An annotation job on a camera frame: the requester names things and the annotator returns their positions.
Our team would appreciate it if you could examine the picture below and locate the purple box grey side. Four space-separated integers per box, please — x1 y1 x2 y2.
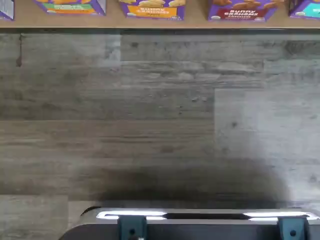
0 0 15 21

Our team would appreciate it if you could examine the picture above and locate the purple box orange patch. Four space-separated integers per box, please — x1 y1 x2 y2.
118 0 186 21

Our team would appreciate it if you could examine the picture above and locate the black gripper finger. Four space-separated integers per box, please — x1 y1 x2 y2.
116 216 148 240
277 216 310 240

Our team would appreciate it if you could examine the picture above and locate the purple box green patch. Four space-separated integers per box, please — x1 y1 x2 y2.
33 0 107 17

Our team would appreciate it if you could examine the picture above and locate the wooden shelf board below purple boxes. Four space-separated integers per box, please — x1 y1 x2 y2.
0 0 320 30

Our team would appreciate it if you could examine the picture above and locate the purple box teal patch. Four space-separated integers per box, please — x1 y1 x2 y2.
288 0 320 19

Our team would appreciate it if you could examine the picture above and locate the purple box brown patch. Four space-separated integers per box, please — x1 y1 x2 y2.
206 0 275 23

